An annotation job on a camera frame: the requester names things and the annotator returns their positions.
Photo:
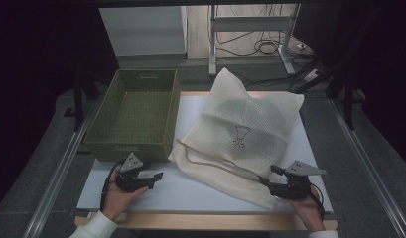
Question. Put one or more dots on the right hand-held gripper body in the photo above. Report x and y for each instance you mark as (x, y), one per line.
(296, 188)

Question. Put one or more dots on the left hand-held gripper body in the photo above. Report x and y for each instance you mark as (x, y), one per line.
(129, 180)

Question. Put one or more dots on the green woven basket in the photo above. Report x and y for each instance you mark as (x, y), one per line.
(137, 115)

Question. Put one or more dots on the person's left hand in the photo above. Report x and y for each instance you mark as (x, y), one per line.
(116, 201)

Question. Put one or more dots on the person's right hand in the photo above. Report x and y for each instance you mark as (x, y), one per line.
(309, 211)

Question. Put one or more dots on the white table mat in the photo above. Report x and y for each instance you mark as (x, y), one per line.
(184, 198)

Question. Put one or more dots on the black metal stand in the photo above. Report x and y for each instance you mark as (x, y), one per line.
(347, 105)
(78, 105)

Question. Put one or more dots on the white power strip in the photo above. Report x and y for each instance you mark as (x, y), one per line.
(311, 75)

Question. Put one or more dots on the dark curtain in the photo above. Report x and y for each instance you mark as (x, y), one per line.
(382, 66)
(31, 82)

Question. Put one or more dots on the white cabinet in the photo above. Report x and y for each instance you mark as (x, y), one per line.
(144, 29)

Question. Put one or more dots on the aluminium floor rail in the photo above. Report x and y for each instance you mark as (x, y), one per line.
(55, 178)
(366, 162)

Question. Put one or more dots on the white metal desk frame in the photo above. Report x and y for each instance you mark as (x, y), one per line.
(250, 23)

